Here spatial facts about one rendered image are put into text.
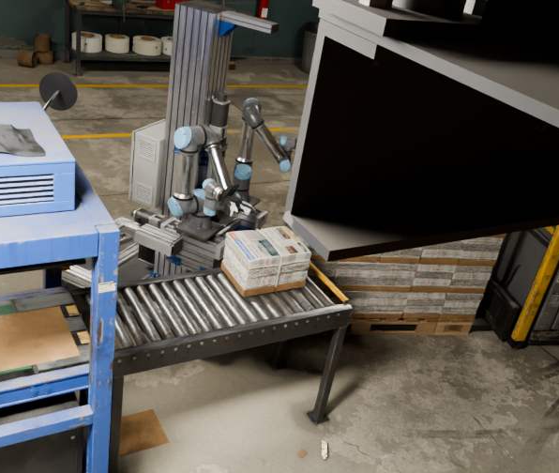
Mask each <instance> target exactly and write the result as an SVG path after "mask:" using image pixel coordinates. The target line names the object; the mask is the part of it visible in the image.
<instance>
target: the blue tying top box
mask: <svg viewBox="0 0 559 473"><path fill-rule="evenodd" d="M0 124H6V125H7V124H9V125H10V124H11V125H12V126H13V127H15V128H16V129H30V130H31V131H32V133H33V136H34V139H35V141H36V142H37V143H38V144H39V145H40V146H41V147H42V148H43V149H44V150H45V156H43V157H24V156H17V155H12V154H9V153H7V152H0V217H4V216H14V215H24V214H35V213H45V212H55V211H66V210H74V209H75V162H76V160H75V159H74V157H73V156H72V154H71V152H70V151H69V149H68V147H67V145H66V144H65V142H64V141H63V139H62V138H61V136H60V134H59V133H58V131H57V130H56V128H55V127H54V125H53V123H52V121H51V120H50V118H49V117H48V116H47V114H46V113H45V111H44V110H43V108H42V106H41V105H40V103H39V102H0Z"/></svg>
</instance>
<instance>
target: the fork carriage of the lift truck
mask: <svg viewBox="0 0 559 473"><path fill-rule="evenodd" d="M485 288H486V290H485V292H484V294H483V293H482V294H483V295H484V296H483V298H482V300H481V301H480V303H479V306H478V309H477V310H478V312H479V313H480V314H481V316H482V317H483V318H487V320H488V321H489V322H490V324H491V329H492V330H493V331H494V333H495V334H496V335H497V337H498V338H499V339H500V340H501V339H505V340H506V337H507V335H508V332H509V331H510V329H511V326H512V324H513V321H514V319H515V316H516V314H517V311H518V309H519V308H520V307H519V306H518V305H517V303H516V302H515V301H514V300H513V299H512V298H511V297H510V295H509V294H508V293H507V292H506V291H505V289H504V288H503V287H502V286H501V285H500V284H499V283H498V281H496V280H495V279H494V278H493V277H492V275H491V276H490V279H489V280H488V283H487V286H486V287H485Z"/></svg>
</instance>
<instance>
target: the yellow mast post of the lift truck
mask: <svg viewBox="0 0 559 473"><path fill-rule="evenodd" d="M558 261H559V225H556V226H555V229H554V231H553V234H552V236H551V240H550V242H549V245H548V247H547V250H546V251H545V254H544V256H543V258H542V261H541V263H540V266H539V268H538V270H537V273H536V276H535V278H534V281H533V283H532V285H531V288H530V290H529V293H528V295H527V297H526V300H525V301H524V304H523V306H522V309H521V312H520V315H519V317H518V320H517V322H516V325H515V327H514V328H513V331H512V333H511V338H512V339H513V340H514V341H524V340H525V338H526V336H527V333H528V331H529V329H530V327H531V325H532V323H533V320H534V318H535V316H536V312H537V310H538V307H539V305H540V303H541V300H542V299H543V297H544V294H545V292H546V289H547V287H548V285H549V282H550V280H551V276H552V274H553V272H554V270H555V268H556V266H557V263H558Z"/></svg>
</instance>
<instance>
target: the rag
mask: <svg viewBox="0 0 559 473"><path fill-rule="evenodd" d="M0 152H7V153H9V154H12V155H17V156H24V157H43V156H45V150H44V149H43V148H42V147H41V146H40V145H39V144H38V143H37V142H36V141H35V139H34V136H33V133H32V131H31V130H30V129H16V128H15V127H13V126H12V125H11V124H10V125H9V124H7V125H6V124H0Z"/></svg>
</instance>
